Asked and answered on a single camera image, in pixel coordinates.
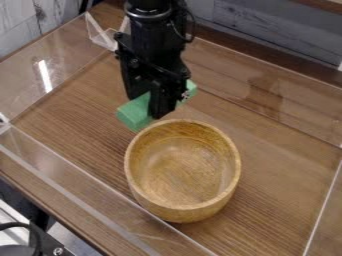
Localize brown wooden bowl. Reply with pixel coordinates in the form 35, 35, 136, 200
124, 119, 242, 223

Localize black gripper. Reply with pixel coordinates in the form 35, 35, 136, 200
113, 9, 192, 119

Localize clear acrylic tray walls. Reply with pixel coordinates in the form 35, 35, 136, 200
0, 19, 342, 256

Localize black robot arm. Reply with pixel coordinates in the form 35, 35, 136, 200
113, 0, 195, 119

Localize green rectangular block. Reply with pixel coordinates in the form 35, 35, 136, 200
116, 80, 198, 132

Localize black metal bracket with screw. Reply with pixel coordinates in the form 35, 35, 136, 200
28, 222, 75, 256

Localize clear acrylic corner bracket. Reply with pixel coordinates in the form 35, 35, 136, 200
84, 13, 131, 52

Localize black cable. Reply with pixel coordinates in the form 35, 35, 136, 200
0, 222, 45, 256

